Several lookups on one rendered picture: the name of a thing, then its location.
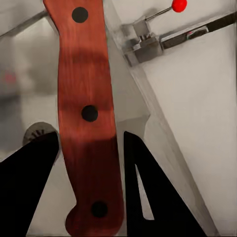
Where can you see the parer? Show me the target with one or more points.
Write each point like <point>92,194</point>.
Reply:
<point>86,118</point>

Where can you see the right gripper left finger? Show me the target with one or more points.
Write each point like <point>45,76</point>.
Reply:
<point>23,177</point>

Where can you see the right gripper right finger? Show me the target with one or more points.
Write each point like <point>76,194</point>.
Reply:
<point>172,216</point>

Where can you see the drop in sink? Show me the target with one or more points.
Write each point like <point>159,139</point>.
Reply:
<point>29,54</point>

